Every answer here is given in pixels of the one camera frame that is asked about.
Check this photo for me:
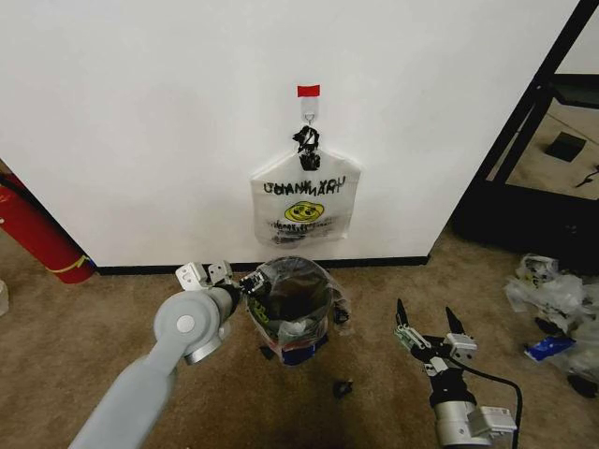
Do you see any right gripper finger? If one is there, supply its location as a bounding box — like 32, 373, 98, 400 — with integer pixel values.
394, 297, 435, 357
444, 306, 479, 362

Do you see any black lined trash bin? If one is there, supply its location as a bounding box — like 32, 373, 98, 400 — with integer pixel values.
241, 255, 350, 367

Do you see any white crumpled trash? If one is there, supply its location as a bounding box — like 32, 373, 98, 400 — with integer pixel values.
278, 319, 325, 343

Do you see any white printed garbage bag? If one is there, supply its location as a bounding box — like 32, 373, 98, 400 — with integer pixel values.
249, 124, 365, 248

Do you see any blue package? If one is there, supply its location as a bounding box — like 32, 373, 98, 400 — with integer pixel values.
282, 343, 329, 367

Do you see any blue and white packet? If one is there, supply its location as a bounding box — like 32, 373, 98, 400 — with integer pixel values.
523, 335, 577, 363

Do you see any pile of clear plastic bags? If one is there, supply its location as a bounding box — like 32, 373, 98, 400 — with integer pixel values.
504, 253, 599, 399

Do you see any small black box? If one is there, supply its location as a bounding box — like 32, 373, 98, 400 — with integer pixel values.
544, 131, 587, 164

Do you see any red fire extinguisher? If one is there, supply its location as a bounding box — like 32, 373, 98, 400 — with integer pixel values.
0, 171, 97, 285

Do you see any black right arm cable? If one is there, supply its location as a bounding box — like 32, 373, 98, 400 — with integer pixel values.
460, 367, 523, 425

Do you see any clear wall hook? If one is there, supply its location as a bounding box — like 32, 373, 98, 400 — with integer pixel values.
299, 96, 322, 126

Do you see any black metal frame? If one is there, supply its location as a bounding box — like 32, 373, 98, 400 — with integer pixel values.
449, 0, 599, 278

